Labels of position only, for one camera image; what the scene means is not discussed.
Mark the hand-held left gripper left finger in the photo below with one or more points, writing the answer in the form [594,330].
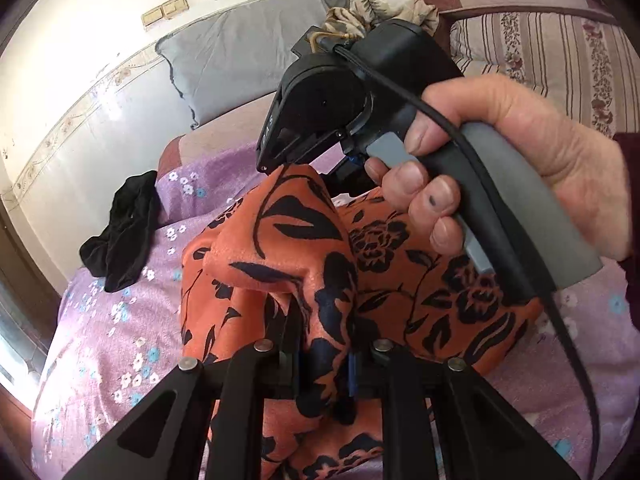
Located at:
[245,390]

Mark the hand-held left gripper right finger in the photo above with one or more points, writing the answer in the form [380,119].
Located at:
[400,390]

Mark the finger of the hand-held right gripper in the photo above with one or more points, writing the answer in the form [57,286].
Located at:
[275,150]
[350,180]

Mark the orange black floral garment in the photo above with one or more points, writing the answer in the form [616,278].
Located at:
[300,240]

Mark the person's right forearm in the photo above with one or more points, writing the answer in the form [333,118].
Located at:
[629,200]

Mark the person's right hand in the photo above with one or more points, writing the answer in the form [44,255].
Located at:
[560,160]

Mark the beige patterned crumpled blanket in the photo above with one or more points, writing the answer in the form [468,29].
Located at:
[380,12]

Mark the pink quilted mattress cover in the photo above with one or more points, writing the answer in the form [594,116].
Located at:
[215,145]

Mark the grey pillow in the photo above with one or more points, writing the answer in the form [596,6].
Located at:
[235,55]

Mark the purple floral bed sheet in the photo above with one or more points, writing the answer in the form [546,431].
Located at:
[115,330]

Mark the striped floral pillow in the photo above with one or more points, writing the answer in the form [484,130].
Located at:
[550,55]

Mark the small black cloth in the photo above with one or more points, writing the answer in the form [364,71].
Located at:
[125,230]

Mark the brown door with stained glass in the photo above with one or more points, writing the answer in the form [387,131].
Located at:
[20,270]

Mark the beige wall switch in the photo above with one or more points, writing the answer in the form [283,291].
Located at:
[153,16]
[176,5]

